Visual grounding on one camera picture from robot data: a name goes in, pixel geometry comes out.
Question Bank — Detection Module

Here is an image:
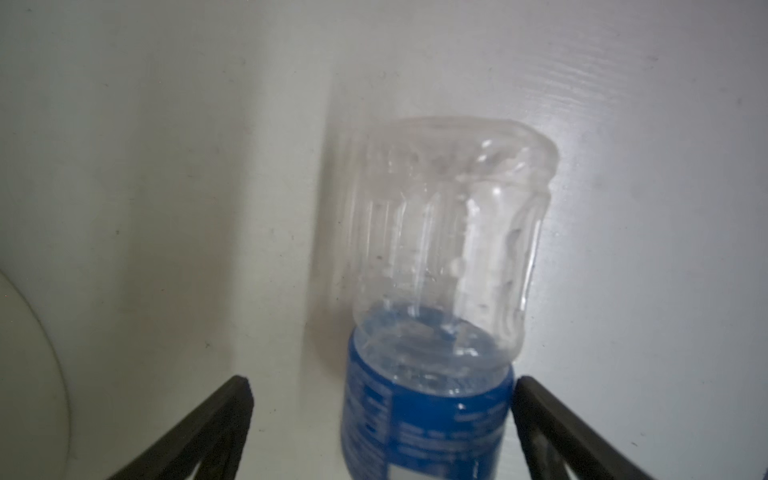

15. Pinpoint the clear bottle blue label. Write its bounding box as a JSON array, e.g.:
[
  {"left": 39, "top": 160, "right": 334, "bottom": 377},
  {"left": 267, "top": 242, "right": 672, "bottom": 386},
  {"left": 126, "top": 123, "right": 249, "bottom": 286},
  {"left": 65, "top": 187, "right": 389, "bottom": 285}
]
[{"left": 340, "top": 117, "right": 558, "bottom": 479}]

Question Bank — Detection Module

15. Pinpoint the white ribbed trash bin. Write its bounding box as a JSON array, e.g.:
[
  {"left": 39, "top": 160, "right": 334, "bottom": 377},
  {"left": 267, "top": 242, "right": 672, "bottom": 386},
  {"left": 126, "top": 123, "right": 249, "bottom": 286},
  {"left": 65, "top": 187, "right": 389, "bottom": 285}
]
[{"left": 1, "top": 277, "right": 70, "bottom": 479}]

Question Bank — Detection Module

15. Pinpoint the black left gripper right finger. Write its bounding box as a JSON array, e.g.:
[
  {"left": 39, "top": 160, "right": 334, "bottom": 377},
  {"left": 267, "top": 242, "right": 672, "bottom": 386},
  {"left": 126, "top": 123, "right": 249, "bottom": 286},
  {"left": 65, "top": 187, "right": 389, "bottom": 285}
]
[{"left": 510, "top": 376, "right": 651, "bottom": 480}]

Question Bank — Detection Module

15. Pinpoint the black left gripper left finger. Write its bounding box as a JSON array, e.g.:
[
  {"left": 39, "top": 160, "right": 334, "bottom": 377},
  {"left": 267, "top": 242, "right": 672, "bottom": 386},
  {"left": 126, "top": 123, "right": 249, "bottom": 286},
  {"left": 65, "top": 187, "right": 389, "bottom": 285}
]
[{"left": 112, "top": 375, "right": 254, "bottom": 480}]

